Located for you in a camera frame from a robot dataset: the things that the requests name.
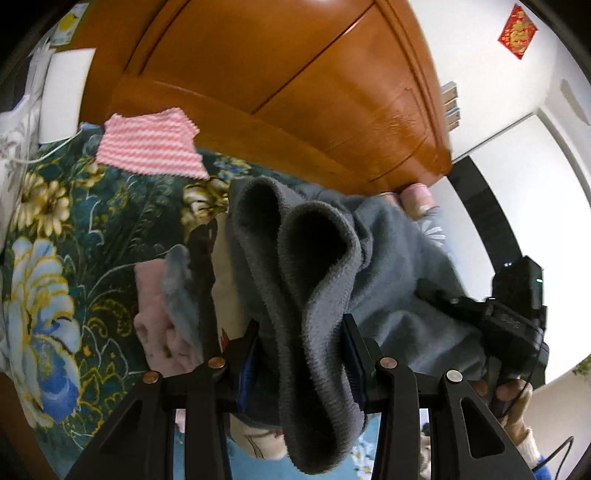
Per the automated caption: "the grey fleece garment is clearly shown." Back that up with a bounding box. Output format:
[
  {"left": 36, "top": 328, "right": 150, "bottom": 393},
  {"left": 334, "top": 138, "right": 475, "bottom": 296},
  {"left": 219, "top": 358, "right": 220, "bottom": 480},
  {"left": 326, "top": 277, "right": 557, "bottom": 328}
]
[{"left": 226, "top": 177, "right": 485, "bottom": 475}]

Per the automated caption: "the person's right hand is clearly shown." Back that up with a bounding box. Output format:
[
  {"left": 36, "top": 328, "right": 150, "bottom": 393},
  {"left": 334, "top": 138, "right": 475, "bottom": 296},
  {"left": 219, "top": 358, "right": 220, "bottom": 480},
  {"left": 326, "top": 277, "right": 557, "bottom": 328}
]
[{"left": 495, "top": 379, "right": 542, "bottom": 468}]

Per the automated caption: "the cream patterned folded garment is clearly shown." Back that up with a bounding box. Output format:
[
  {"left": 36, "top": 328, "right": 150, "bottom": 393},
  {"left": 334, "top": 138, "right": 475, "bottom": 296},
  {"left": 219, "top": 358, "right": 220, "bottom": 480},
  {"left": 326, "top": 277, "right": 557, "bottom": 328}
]
[{"left": 211, "top": 213, "right": 287, "bottom": 461}]

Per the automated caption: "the pink folded garment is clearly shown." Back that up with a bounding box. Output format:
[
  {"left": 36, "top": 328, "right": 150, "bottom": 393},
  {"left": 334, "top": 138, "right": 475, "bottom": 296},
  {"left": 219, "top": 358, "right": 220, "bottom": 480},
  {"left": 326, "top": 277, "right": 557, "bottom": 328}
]
[{"left": 133, "top": 259, "right": 202, "bottom": 377}]

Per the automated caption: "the light blue floral quilt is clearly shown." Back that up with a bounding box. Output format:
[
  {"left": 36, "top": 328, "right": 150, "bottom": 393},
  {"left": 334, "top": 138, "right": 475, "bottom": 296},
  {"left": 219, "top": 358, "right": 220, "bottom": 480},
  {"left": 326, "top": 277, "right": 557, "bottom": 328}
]
[{"left": 414, "top": 206, "right": 451, "bottom": 255}]

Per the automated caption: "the teal floral bed blanket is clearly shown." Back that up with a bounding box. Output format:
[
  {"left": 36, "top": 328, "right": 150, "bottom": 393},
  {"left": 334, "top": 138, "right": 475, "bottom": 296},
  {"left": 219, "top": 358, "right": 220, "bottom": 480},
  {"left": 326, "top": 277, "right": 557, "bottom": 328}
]
[{"left": 1, "top": 124, "right": 263, "bottom": 478}]

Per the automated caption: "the pink white striped cloth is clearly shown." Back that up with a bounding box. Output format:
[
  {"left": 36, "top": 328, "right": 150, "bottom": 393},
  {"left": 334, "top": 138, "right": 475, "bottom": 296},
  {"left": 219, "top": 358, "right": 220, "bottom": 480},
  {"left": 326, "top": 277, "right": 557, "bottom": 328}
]
[{"left": 96, "top": 107, "right": 209, "bottom": 180}]

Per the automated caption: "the orange wooden headboard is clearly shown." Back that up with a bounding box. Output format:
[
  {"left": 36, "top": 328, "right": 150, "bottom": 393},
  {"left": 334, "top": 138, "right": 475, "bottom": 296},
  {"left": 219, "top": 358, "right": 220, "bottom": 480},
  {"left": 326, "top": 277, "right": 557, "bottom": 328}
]
[{"left": 71, "top": 0, "right": 452, "bottom": 194}]

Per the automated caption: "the grey floral storage bag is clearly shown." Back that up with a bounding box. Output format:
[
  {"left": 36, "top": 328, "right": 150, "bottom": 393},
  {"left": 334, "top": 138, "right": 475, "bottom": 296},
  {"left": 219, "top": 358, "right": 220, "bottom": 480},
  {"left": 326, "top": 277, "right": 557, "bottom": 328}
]
[{"left": 1, "top": 30, "right": 54, "bottom": 246}]

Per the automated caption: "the white box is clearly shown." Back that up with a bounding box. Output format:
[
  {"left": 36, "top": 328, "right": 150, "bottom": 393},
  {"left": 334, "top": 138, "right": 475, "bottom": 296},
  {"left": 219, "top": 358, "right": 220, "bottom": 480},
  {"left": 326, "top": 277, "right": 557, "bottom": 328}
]
[{"left": 39, "top": 48, "right": 95, "bottom": 144}]

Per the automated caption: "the red paper wall decoration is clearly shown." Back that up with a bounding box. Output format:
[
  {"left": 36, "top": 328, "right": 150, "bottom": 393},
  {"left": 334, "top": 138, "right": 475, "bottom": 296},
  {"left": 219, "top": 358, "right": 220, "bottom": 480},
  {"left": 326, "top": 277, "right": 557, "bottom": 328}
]
[{"left": 498, "top": 4, "right": 538, "bottom": 60}]

